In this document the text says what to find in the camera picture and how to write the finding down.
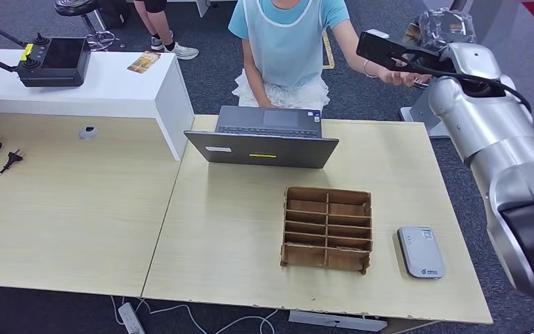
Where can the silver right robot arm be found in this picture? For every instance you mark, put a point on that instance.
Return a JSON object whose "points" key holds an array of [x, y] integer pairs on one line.
{"points": [[497, 138]]}

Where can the tan chair frame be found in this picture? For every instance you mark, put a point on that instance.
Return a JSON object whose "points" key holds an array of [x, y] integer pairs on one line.
{"points": [[328, 50]]}

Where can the grey kiosk stand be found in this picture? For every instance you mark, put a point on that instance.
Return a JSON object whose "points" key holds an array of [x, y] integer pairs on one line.
{"points": [[426, 115]]}

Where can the wooden slotted card organizer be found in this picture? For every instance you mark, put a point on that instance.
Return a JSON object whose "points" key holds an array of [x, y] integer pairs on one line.
{"points": [[327, 230]]}

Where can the black case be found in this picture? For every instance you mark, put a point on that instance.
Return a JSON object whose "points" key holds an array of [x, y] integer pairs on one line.
{"points": [[114, 11]]}

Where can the person's left hand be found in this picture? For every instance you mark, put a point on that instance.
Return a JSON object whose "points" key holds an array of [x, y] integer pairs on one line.
{"points": [[398, 77]]}

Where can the white furniture panel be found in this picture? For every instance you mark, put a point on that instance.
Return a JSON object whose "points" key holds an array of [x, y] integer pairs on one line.
{"points": [[202, 7]]}

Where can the grey card reader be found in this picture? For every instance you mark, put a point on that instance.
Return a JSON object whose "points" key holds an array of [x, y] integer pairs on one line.
{"points": [[421, 252]]}

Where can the chrome stanchion post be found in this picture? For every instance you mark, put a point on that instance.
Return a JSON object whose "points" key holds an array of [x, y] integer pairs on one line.
{"points": [[421, 83]]}

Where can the white power strip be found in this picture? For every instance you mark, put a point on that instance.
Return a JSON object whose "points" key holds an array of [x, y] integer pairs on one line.
{"points": [[131, 319]]}

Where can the black round stool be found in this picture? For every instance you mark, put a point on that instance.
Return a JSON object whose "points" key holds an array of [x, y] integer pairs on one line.
{"points": [[76, 6]]}

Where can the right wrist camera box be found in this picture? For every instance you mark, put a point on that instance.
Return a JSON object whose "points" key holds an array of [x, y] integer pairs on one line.
{"points": [[387, 48]]}

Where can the grey laptop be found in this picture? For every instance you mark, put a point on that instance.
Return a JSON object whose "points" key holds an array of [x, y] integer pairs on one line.
{"points": [[262, 150]]}

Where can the black remote controller with antennas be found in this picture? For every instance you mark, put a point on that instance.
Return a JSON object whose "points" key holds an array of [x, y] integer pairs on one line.
{"points": [[55, 62]]}

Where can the white raised counter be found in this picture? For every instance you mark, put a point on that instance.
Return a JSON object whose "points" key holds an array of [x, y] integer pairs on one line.
{"points": [[106, 92]]}

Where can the standing person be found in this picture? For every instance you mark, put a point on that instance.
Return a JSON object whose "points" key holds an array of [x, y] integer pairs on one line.
{"points": [[158, 18]]}

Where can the grey under-desk bar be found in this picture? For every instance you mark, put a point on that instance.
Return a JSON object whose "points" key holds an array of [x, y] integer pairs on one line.
{"points": [[336, 321]]}

